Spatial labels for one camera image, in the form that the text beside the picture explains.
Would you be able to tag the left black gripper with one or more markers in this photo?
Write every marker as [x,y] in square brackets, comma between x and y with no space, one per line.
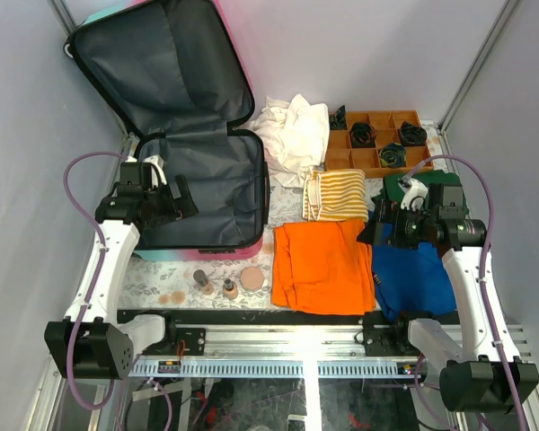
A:
[180,208]

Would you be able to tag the dark green shirt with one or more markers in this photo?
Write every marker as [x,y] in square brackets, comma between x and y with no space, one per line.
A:
[391,190]

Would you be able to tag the blue folded shirt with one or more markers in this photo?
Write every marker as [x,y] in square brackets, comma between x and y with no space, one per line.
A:
[410,281]

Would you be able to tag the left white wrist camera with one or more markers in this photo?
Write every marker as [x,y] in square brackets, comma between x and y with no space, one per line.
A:
[158,177]

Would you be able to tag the octagonal beige powder compact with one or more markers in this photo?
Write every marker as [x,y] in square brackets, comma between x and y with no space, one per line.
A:
[252,279]

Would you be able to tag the orange compartment tray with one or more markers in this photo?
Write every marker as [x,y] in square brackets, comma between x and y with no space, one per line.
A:
[342,155]

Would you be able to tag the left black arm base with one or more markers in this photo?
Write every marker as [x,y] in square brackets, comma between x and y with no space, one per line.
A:
[183,341]

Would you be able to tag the foundation bottle black cap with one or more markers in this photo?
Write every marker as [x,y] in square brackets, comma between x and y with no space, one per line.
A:
[230,289]

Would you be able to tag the rolled blue green sock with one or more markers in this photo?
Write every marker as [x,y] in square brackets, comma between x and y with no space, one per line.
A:
[392,156]

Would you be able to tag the rolled dark sock outside tray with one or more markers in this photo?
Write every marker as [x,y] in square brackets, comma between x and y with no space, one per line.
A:
[337,119]

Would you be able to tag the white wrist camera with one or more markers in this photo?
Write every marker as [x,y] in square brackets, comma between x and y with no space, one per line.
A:
[158,177]
[415,193]

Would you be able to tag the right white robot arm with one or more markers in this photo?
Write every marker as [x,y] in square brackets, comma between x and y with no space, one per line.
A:
[483,373]

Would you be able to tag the foundation bottle grey cap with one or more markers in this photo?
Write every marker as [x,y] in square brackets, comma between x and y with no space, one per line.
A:
[203,282]

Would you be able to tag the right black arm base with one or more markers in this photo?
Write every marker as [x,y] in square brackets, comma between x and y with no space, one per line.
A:
[382,338]

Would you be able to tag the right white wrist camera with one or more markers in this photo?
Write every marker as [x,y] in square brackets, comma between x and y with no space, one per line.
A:
[415,193]

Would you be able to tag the rolled dark sock middle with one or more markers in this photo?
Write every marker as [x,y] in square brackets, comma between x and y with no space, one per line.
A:
[362,135]

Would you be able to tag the white crumpled cloth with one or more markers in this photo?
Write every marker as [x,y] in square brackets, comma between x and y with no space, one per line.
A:
[295,137]

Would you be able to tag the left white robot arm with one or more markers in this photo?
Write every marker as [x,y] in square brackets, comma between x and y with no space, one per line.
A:
[89,343]

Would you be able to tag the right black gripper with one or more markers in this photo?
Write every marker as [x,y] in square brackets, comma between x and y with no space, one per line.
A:
[395,235]

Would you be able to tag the pink and teal suitcase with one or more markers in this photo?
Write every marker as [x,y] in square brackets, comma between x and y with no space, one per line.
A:
[171,73]

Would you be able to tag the orange shirt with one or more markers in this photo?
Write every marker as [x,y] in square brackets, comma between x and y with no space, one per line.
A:
[321,268]

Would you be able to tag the yellow striped shirt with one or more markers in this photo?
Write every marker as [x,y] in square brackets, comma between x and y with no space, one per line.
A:
[333,196]

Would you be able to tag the aluminium mounting rail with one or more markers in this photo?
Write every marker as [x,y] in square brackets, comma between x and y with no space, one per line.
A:
[267,344]

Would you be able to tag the rolled dark sock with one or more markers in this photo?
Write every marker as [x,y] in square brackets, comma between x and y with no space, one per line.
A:
[412,135]
[362,135]

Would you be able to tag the rolled dark sock right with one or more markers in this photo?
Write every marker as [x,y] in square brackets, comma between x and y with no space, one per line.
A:
[412,135]

